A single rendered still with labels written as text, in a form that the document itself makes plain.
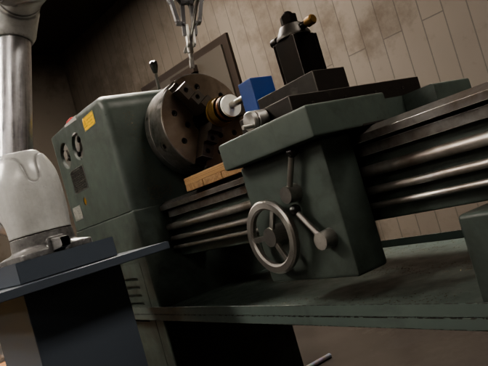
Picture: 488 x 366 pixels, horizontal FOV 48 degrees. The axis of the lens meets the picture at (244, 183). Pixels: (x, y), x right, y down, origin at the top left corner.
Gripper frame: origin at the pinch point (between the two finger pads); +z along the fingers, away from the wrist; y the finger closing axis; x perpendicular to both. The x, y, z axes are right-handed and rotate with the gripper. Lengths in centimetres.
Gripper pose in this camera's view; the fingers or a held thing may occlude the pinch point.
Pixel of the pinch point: (190, 35)
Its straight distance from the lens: 188.0
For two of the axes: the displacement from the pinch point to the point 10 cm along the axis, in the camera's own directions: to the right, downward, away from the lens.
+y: 9.6, -0.9, 2.5
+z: 1.3, 9.8, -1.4
